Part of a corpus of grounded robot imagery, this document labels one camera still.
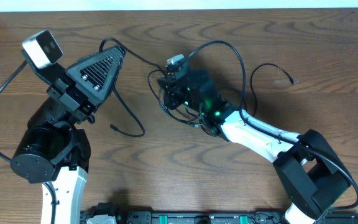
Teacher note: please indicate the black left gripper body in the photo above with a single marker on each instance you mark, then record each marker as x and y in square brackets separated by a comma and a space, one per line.
[74, 98]

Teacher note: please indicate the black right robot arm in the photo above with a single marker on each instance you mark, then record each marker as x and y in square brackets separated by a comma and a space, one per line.
[308, 168]

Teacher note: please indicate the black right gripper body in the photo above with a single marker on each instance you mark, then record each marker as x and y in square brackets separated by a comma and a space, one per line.
[176, 98]

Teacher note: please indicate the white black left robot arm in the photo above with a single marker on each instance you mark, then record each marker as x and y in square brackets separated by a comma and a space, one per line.
[53, 152]

